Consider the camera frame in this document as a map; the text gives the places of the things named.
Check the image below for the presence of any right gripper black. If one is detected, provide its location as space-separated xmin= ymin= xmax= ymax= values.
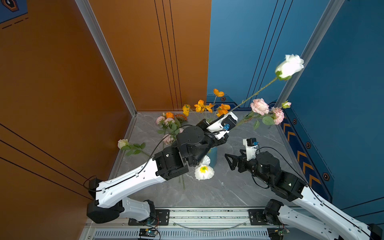
xmin=224 ymin=149 xmax=273 ymax=186

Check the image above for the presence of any teal cylindrical vase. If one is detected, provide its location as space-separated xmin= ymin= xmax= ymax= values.
xmin=207 ymin=147 xmax=218 ymax=168

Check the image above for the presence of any orange poppy flower stem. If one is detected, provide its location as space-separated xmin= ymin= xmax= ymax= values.
xmin=182 ymin=89 xmax=231 ymax=123

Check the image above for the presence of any pink rose flower stem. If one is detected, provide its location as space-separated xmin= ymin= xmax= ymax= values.
xmin=237 ymin=98 xmax=292 ymax=130

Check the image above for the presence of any white rose flower stem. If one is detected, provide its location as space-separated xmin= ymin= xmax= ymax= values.
xmin=230 ymin=55 xmax=305 ymax=113

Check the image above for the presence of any cream flower stem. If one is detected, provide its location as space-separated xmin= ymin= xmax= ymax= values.
xmin=118 ymin=139 xmax=150 ymax=157

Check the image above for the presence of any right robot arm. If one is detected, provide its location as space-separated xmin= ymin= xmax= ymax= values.
xmin=225 ymin=152 xmax=384 ymax=240

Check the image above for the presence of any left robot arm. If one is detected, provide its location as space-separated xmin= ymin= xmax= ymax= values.
xmin=87 ymin=114 xmax=237 ymax=225

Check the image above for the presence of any orange gerbera flower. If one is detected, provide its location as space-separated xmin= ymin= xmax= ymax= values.
xmin=164 ymin=112 xmax=188 ymax=123

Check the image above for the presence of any pink carnation flower bunch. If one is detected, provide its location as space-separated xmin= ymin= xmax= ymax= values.
xmin=155 ymin=115 xmax=187 ymax=190

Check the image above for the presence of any right circuit board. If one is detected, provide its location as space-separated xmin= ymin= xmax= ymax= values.
xmin=268 ymin=228 xmax=291 ymax=240

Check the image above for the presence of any left green circuit board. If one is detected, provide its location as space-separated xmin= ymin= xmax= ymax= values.
xmin=138 ymin=228 xmax=161 ymax=240

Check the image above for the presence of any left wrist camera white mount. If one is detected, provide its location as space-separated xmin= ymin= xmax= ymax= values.
xmin=207 ymin=112 xmax=238 ymax=140

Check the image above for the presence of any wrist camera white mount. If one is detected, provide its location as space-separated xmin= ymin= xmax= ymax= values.
xmin=243 ymin=138 xmax=259 ymax=162
xmin=207 ymin=112 xmax=238 ymax=140

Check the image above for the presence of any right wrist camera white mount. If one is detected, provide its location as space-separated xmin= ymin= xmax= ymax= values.
xmin=243 ymin=138 xmax=259 ymax=162

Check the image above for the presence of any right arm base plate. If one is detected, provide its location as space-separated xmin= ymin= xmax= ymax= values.
xmin=248 ymin=209 xmax=283 ymax=226

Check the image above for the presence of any aluminium front rail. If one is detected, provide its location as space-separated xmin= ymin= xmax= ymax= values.
xmin=80 ymin=206 xmax=343 ymax=240

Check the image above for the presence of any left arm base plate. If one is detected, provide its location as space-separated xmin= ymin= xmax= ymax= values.
xmin=128 ymin=209 xmax=170 ymax=227

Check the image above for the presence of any right aluminium corner post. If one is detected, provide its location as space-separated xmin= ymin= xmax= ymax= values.
xmin=275 ymin=0 xmax=345 ymax=107

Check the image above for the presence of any aluminium corner post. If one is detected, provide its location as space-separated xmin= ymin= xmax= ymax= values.
xmin=275 ymin=0 xmax=345 ymax=107
xmin=74 ymin=0 xmax=138 ymax=116

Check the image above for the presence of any left aluminium corner post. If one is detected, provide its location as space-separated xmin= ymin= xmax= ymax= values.
xmin=74 ymin=0 xmax=138 ymax=116

